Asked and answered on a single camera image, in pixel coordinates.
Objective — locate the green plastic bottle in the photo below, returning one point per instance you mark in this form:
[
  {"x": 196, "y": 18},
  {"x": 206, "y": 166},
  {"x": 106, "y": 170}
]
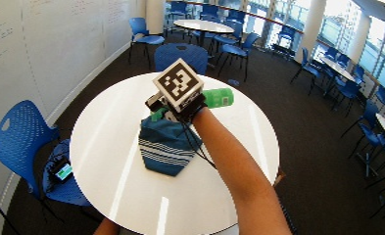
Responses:
[{"x": 220, "y": 97}]

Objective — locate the white marker cube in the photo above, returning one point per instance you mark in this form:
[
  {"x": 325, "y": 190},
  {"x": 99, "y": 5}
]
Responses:
[{"x": 178, "y": 83}]

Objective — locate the blue striped cloth bag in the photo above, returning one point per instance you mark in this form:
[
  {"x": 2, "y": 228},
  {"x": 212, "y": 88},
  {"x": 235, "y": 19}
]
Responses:
[{"x": 166, "y": 148}]

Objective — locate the blue plastic chair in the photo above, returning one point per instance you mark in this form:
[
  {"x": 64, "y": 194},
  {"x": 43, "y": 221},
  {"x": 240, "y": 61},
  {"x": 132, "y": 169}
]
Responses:
[
  {"x": 22, "y": 140},
  {"x": 144, "y": 34},
  {"x": 180, "y": 54}
]

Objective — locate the round white table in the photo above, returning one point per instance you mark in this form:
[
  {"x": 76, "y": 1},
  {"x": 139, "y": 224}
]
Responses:
[{"x": 203, "y": 25}]

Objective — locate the white round column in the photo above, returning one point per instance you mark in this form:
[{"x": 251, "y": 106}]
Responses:
[
  {"x": 155, "y": 14},
  {"x": 309, "y": 29}
]

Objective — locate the black device with lit screen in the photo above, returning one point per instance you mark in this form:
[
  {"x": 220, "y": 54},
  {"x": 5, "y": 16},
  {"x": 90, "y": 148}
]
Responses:
[{"x": 63, "y": 170}]

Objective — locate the cluster of blue chairs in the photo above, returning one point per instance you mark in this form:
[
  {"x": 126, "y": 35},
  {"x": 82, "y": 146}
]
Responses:
[{"x": 331, "y": 75}]

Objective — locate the large glass window wall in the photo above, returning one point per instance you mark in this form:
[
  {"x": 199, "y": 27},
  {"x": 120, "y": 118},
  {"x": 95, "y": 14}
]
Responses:
[{"x": 375, "y": 49}]

